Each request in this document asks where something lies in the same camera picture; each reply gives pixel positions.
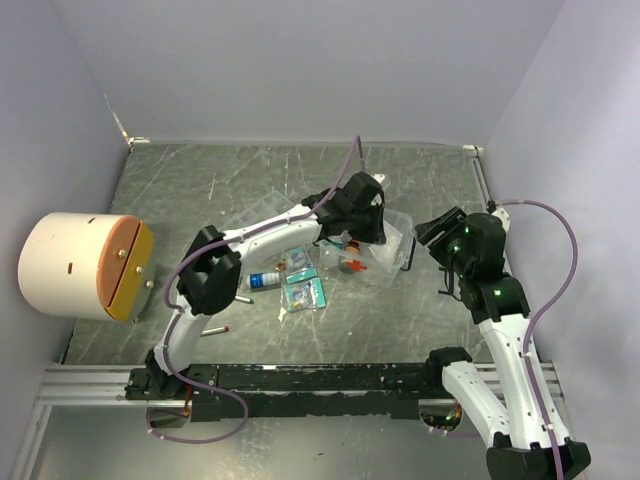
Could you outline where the orange cap small bottle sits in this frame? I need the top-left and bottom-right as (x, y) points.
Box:
(345, 240), (361, 254)

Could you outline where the clear plastic storage box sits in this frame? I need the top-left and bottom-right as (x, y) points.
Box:
(318, 209), (414, 287)

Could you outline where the white blue gauze packet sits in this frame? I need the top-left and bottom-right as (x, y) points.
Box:
(369, 222), (403, 265)

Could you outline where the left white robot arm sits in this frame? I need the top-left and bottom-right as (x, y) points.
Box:
(145, 171), (390, 399)

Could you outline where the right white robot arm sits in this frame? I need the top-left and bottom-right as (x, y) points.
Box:
(415, 207), (591, 479)

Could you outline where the white blue medicine bottle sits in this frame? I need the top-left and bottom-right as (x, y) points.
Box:
(247, 271), (281, 290)

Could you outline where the red cross grey disc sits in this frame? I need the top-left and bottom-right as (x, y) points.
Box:
(339, 258), (368, 274)

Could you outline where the teal blister pack upper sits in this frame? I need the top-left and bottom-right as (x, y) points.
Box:
(277, 247), (317, 285)

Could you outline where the teal blister pack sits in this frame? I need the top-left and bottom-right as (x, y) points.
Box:
(277, 247), (317, 285)
(282, 277), (327, 313)

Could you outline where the clear divided organizer tray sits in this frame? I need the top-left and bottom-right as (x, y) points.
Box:
(220, 191), (295, 231)

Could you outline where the teal blister pack lower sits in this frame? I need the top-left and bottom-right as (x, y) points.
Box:
(282, 277), (327, 313)

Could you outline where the red cap marker pen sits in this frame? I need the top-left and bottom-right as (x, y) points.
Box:
(234, 295), (254, 305)

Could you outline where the green cap marker pen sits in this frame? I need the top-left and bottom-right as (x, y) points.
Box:
(203, 326), (230, 336)

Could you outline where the white cylinder drum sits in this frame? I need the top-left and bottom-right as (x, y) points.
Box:
(17, 212), (156, 322)

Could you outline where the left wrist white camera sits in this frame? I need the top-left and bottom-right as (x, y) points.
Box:
(373, 173), (390, 190)

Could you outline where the wrist white camera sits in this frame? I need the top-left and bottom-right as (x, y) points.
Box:
(486, 200), (511, 233)
(373, 173), (390, 190)

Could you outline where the black box handle clip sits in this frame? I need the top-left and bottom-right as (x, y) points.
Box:
(437, 266), (455, 297)

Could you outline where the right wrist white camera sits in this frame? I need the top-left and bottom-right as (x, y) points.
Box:
(486, 200), (511, 233)

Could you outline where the black mounting base rail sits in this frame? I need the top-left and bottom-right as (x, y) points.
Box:
(124, 362), (454, 422)

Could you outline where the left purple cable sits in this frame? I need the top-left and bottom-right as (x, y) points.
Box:
(144, 134), (366, 444)

